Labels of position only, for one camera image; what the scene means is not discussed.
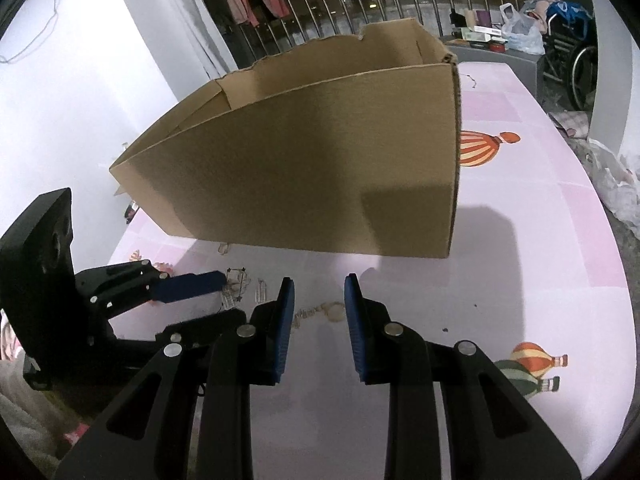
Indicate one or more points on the small clear clip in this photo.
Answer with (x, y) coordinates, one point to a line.
(261, 292)

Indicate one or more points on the large brown cardboard box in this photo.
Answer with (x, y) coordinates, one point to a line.
(343, 144)

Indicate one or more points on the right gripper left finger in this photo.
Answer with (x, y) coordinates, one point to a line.
(187, 413)

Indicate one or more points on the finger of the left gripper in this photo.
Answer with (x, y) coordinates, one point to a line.
(114, 290)

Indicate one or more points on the wheelchair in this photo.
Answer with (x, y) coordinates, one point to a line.
(572, 52)

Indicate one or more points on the white plastic bag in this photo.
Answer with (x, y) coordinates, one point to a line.
(521, 32)

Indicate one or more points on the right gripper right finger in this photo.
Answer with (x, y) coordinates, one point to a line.
(451, 409)

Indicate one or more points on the metal balcony railing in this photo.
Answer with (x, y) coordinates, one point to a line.
(380, 0)

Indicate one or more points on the pink balloon print tablecloth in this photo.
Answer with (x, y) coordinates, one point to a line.
(533, 265)

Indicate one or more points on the gold clover earring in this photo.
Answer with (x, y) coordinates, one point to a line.
(235, 288)

